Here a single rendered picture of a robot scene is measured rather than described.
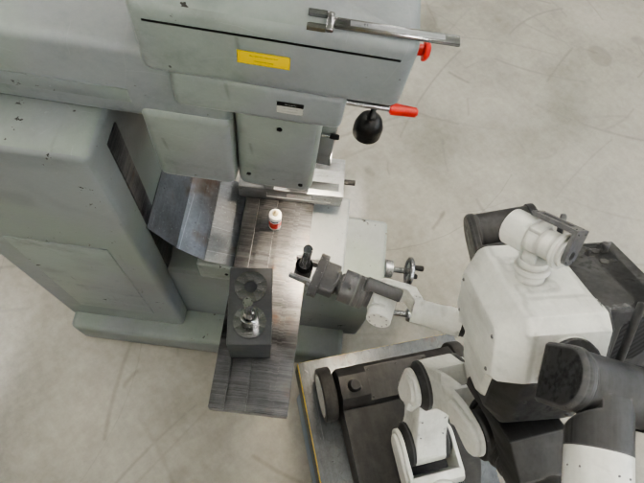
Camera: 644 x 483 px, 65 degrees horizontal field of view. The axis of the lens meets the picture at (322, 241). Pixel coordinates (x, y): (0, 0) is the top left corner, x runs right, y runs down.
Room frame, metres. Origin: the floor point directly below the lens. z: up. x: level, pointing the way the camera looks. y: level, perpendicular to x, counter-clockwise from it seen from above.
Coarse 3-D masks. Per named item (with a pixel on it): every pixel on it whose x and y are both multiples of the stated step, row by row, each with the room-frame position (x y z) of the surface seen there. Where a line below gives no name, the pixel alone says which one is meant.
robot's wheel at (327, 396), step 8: (320, 368) 0.36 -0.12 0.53; (328, 368) 0.36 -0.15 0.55; (320, 376) 0.33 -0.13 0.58; (328, 376) 0.33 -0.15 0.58; (320, 384) 0.30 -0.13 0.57; (328, 384) 0.30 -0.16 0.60; (320, 392) 0.29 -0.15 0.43; (328, 392) 0.27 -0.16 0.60; (320, 400) 0.26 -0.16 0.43; (328, 400) 0.25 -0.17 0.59; (336, 400) 0.26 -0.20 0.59; (320, 408) 0.23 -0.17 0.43; (328, 408) 0.22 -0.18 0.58; (336, 408) 0.23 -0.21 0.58; (328, 416) 0.20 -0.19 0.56; (336, 416) 0.21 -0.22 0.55
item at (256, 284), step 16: (240, 272) 0.45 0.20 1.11; (256, 272) 0.46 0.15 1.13; (272, 272) 0.48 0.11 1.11; (240, 288) 0.40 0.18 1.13; (256, 288) 0.42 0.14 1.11; (272, 288) 0.44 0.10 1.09; (240, 304) 0.36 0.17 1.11; (256, 304) 0.38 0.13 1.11; (240, 320) 0.32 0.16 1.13; (240, 336) 0.28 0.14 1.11; (256, 336) 0.29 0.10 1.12; (240, 352) 0.26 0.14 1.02; (256, 352) 0.27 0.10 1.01
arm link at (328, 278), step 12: (324, 264) 0.50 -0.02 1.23; (336, 264) 0.51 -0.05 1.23; (312, 276) 0.46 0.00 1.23; (324, 276) 0.47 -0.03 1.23; (336, 276) 0.47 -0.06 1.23; (348, 276) 0.48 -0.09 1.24; (360, 276) 0.49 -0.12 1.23; (312, 288) 0.42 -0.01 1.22; (324, 288) 0.43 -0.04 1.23; (336, 288) 0.44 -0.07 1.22; (348, 288) 0.45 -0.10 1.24; (336, 300) 0.42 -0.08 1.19; (348, 300) 0.42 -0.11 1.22
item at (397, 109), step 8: (352, 104) 0.64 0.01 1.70; (360, 104) 0.64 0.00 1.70; (368, 104) 0.65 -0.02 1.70; (376, 104) 0.65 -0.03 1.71; (392, 104) 0.66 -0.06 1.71; (400, 104) 0.66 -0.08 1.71; (392, 112) 0.65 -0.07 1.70; (400, 112) 0.65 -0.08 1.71; (408, 112) 0.65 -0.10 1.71; (416, 112) 0.66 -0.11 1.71
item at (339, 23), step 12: (312, 12) 0.63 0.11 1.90; (324, 12) 0.64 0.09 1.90; (312, 24) 0.61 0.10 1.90; (324, 24) 0.62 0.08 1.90; (336, 24) 0.62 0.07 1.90; (348, 24) 0.63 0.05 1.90; (360, 24) 0.64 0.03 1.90; (372, 24) 0.64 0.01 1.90; (384, 24) 0.65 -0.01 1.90; (396, 36) 0.63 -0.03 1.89; (408, 36) 0.64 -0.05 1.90; (420, 36) 0.64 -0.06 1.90; (432, 36) 0.65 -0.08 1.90; (444, 36) 0.66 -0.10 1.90; (456, 36) 0.66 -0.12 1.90
